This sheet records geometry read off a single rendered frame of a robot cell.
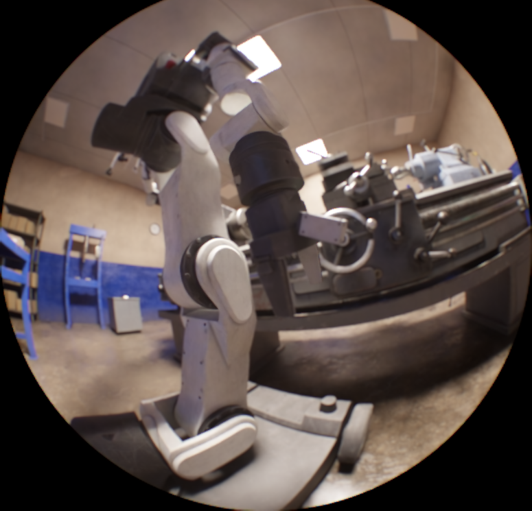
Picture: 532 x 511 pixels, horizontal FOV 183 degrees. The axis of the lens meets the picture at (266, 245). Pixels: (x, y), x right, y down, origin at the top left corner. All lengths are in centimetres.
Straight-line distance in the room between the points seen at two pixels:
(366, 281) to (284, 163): 47
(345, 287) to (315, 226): 44
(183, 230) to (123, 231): 421
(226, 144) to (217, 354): 35
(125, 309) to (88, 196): 290
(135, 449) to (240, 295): 36
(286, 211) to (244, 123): 14
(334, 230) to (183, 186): 29
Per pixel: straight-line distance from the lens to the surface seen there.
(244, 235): 122
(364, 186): 60
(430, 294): 66
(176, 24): 291
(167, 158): 45
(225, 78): 37
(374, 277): 58
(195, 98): 57
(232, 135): 25
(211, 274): 26
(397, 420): 77
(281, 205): 17
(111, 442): 37
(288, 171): 19
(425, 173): 123
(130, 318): 291
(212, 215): 36
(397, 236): 58
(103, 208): 462
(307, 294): 81
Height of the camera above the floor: 59
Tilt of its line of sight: 15 degrees up
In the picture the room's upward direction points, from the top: 8 degrees counter-clockwise
